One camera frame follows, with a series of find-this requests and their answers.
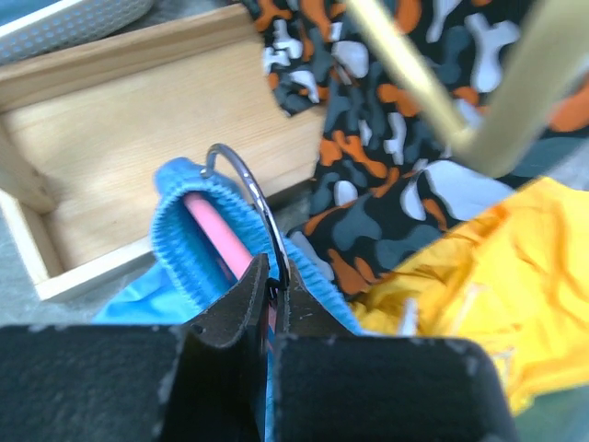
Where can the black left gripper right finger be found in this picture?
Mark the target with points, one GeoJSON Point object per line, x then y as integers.
{"type": "Point", "coordinates": [333, 385]}

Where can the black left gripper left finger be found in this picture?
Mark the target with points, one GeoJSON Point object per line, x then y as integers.
{"type": "Point", "coordinates": [204, 380]}

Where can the light blue shorts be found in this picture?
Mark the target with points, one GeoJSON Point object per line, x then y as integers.
{"type": "Point", "coordinates": [184, 280]}

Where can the pink hanger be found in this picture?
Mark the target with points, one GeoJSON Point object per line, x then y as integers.
{"type": "Point", "coordinates": [224, 240]}

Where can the yellow hanger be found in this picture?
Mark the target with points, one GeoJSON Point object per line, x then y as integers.
{"type": "Point", "coordinates": [540, 70]}

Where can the yellow shorts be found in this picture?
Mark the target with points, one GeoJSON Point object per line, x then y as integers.
{"type": "Point", "coordinates": [514, 280]}

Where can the patterned shorts on hanger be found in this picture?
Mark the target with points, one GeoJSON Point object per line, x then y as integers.
{"type": "Point", "coordinates": [383, 187]}

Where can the wooden clothes rack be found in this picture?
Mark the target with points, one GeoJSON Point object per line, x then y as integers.
{"type": "Point", "coordinates": [84, 129]}

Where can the white plastic basket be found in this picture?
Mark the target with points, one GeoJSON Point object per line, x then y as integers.
{"type": "Point", "coordinates": [33, 28]}

